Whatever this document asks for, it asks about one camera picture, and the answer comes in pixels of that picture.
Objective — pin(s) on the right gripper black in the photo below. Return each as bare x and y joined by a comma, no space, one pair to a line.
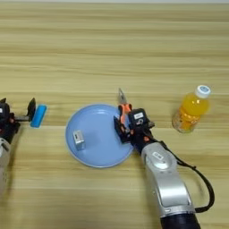
126,137

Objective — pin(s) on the small black silver cube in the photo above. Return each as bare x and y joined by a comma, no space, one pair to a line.
79,141

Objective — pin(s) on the right gripper labelled black box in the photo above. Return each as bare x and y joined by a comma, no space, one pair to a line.
138,119

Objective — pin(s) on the left gripper labelled black box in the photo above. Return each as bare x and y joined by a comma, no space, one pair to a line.
3,113

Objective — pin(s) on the orange juice bottle white cap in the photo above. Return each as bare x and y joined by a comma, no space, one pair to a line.
192,111

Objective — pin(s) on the blue rectangular eraser block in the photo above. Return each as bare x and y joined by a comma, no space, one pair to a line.
38,116

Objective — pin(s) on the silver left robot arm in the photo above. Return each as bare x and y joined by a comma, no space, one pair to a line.
4,155

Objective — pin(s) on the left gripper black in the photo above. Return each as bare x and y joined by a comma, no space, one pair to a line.
21,118

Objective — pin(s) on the light blue round plate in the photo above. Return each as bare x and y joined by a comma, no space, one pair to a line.
101,143

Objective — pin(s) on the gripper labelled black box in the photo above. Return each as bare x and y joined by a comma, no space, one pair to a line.
3,113
138,119

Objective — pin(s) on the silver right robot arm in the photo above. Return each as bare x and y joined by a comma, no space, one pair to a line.
167,179

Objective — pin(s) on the orange black needle-nose pliers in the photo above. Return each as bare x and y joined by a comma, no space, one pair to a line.
123,111

